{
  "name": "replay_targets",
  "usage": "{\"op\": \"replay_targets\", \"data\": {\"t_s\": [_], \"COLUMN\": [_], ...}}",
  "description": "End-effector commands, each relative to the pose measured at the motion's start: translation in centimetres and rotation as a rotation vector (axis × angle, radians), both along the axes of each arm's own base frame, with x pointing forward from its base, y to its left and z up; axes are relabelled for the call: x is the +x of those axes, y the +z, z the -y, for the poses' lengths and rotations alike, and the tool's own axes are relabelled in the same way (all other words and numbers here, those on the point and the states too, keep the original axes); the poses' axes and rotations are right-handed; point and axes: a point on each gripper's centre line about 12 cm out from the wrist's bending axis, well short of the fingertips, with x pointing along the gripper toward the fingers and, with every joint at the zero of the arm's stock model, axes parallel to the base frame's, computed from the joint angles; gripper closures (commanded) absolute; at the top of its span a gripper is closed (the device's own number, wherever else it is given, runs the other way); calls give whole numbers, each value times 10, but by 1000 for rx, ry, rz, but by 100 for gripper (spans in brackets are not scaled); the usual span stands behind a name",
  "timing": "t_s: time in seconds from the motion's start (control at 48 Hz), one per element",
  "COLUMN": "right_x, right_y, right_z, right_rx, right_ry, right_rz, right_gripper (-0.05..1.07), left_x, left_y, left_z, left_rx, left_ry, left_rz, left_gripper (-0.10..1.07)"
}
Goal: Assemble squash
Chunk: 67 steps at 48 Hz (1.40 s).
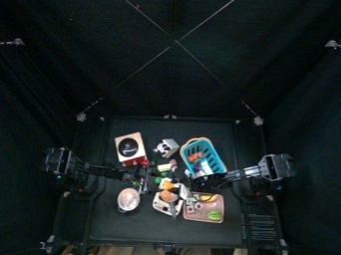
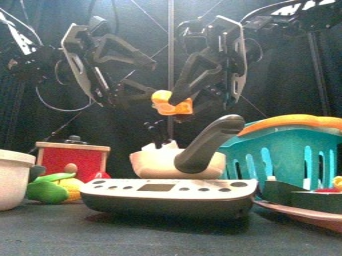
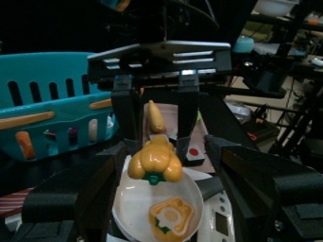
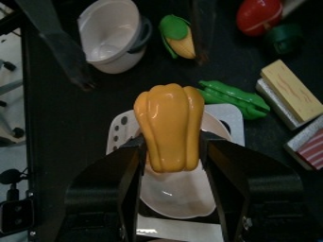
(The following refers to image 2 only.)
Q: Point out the green yellow toy vegetable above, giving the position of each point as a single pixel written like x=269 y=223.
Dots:
x=48 y=191

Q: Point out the white plastic bowl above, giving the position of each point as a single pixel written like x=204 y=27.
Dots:
x=14 y=180

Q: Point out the black tripod stand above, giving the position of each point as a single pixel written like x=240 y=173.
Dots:
x=317 y=66

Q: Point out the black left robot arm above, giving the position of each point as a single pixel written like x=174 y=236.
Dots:
x=28 y=63

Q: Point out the black pronged toy piece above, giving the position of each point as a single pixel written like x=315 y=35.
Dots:
x=157 y=133

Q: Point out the red box wooden lid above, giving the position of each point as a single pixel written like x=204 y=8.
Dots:
x=74 y=158

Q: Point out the yellow toy squash piece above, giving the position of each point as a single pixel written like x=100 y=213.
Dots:
x=162 y=103

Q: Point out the small brown wooden ball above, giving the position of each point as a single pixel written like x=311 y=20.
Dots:
x=72 y=167

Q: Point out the metal frame pole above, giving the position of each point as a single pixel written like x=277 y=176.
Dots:
x=172 y=20

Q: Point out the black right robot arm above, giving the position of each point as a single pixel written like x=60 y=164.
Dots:
x=308 y=16

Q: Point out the dark green toy block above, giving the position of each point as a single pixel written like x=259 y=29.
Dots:
x=312 y=200

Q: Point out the small yellow toy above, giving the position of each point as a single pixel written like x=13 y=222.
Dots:
x=339 y=183

